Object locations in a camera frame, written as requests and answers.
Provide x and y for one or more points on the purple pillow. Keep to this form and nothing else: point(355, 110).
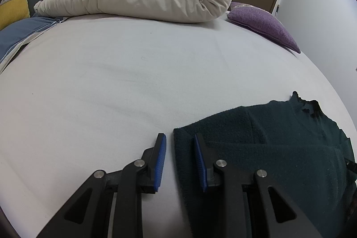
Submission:
point(262, 22)

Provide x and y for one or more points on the blue pillow with white trim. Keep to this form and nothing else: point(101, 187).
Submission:
point(16, 34)

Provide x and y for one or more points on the yellow pillow with patterned band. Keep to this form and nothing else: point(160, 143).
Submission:
point(14, 9)

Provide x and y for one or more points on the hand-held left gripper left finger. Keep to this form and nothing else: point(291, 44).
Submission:
point(160, 160)

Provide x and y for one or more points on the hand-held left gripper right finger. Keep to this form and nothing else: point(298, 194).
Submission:
point(200, 162)

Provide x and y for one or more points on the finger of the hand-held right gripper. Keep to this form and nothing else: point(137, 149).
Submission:
point(352, 168)

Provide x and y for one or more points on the dark green sweater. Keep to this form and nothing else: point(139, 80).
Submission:
point(279, 137)

